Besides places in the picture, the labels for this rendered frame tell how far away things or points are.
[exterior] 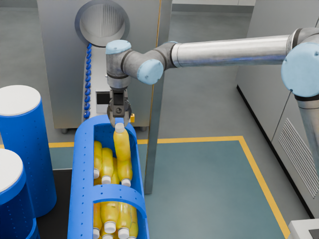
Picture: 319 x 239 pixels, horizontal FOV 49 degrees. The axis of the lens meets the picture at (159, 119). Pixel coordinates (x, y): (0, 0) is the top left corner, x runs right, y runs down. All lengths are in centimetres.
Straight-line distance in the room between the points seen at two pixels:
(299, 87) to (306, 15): 209
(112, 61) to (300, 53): 66
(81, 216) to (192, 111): 263
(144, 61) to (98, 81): 117
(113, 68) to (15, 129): 88
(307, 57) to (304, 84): 6
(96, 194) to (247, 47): 70
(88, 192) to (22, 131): 84
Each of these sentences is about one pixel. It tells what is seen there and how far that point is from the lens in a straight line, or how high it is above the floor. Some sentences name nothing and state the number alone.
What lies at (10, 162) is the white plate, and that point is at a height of 104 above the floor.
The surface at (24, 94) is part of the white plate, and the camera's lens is 209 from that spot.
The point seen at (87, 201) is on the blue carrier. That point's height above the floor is 122.
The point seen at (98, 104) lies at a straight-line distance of 202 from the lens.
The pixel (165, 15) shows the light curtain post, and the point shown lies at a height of 148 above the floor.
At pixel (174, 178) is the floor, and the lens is 298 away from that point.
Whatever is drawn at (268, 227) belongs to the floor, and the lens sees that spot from 287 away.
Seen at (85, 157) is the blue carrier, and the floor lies 121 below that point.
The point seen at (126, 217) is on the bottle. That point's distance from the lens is 133.
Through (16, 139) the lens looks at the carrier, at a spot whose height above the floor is 87.
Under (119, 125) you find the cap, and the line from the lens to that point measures 148.
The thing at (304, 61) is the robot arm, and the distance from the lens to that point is 89.
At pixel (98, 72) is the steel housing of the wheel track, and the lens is 246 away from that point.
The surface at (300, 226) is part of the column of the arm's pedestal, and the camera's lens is 149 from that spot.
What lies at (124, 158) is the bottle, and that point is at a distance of 156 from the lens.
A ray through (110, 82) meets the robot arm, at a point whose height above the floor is 148.
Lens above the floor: 220
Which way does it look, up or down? 38 degrees down
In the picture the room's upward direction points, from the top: 6 degrees clockwise
